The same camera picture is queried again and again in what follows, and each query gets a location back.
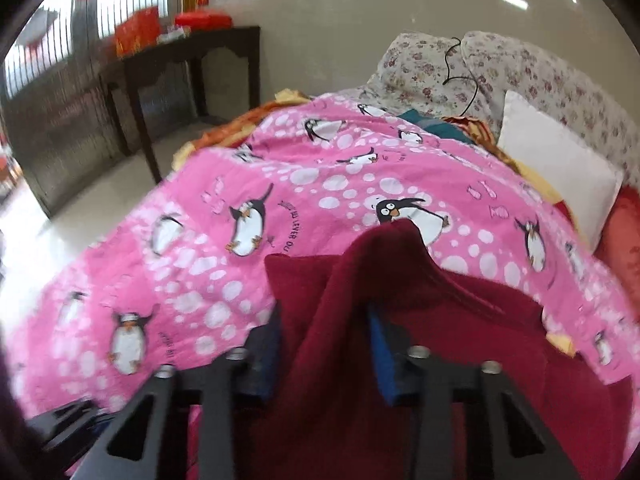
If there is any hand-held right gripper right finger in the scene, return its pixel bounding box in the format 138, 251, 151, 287
367, 307, 581, 480

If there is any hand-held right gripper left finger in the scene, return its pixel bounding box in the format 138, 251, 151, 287
65, 300, 283, 480

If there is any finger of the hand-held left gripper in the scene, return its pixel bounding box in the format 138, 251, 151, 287
27, 400, 108, 458

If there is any dark red fleece garment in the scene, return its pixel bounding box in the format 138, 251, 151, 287
185, 220, 636, 480

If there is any pink penguin print blanket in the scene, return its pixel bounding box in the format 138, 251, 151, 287
10, 92, 640, 421

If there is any teal cloth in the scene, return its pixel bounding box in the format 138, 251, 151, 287
397, 109, 476, 143

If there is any white pillow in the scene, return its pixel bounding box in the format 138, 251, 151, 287
496, 90, 626, 253

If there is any red heart-shaped cushion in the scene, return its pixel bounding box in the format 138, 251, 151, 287
595, 185, 640, 291

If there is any dark metal gate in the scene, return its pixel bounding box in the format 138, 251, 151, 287
0, 35, 196, 216

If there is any dark wooden side table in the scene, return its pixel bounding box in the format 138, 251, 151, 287
97, 25, 262, 186

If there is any flat red box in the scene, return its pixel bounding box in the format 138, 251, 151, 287
175, 9, 235, 31

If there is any orange red gift box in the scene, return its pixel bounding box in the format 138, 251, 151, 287
114, 6, 162, 58

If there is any black cable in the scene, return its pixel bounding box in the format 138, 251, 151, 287
442, 37, 481, 116

